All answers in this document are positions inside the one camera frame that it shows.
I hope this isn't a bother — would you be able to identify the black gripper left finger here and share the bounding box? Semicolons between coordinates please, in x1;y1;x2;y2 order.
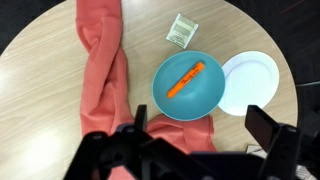
134;104;148;132

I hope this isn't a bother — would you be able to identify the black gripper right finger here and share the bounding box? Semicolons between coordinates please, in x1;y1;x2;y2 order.
244;104;282;153

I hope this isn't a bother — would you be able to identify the teal bowl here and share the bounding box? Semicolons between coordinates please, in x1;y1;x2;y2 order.
151;50;227;122

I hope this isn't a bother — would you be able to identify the white round plate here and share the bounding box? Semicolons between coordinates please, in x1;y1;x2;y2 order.
217;50;280;117

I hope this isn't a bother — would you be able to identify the salmon orange cloth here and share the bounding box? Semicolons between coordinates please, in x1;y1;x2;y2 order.
75;0;218;180

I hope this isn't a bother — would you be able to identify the green white paper packet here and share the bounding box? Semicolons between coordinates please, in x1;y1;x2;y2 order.
165;13;200;50

